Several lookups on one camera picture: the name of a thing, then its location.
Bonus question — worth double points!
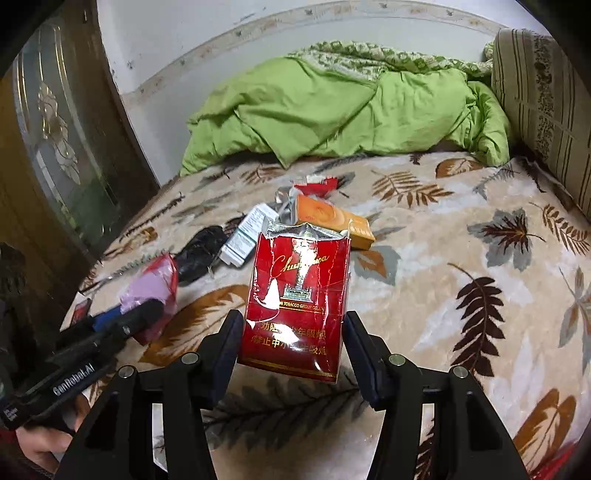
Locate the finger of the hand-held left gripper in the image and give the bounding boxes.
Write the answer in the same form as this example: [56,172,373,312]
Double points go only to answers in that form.
[60,308,134,344]
[46,299,165,370]

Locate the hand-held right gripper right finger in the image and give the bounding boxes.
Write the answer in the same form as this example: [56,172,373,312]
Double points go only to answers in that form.
[342,310,532,480]

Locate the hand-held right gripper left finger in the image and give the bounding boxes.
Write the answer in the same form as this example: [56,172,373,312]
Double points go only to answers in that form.
[54,310,245,480]

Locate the pink red plastic wrapper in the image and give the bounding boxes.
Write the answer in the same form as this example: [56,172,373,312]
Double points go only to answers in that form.
[119,253,180,344]

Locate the red cigarette pack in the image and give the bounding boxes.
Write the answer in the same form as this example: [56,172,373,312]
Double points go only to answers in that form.
[236,220,354,383]

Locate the white green cardboard box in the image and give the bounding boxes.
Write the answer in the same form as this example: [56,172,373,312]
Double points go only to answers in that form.
[221,205,278,268]

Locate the person's left hand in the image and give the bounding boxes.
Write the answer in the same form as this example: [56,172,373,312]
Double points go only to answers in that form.
[16,394,90,474]

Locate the black plastic bag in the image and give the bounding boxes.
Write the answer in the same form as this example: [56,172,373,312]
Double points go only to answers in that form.
[175,225,229,284]

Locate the leaf print blanket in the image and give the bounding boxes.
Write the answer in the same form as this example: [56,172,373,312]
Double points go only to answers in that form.
[60,150,591,480]

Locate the orange cigarette pack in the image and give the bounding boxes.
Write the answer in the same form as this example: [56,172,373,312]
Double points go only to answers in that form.
[294,194,376,251]

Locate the crumpled silver foil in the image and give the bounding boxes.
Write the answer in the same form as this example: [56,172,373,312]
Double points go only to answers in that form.
[276,185,301,227]

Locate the torn red white pack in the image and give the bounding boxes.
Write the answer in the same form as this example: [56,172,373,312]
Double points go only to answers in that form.
[291,174,338,200]

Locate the wooden door with glass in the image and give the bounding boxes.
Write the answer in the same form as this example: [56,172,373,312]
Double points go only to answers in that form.
[0,0,160,370]

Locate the green quilt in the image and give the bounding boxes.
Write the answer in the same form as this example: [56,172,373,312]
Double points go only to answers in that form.
[179,41,512,177]

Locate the striped beige pillow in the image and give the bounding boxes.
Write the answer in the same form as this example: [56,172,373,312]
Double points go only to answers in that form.
[482,28,591,220]

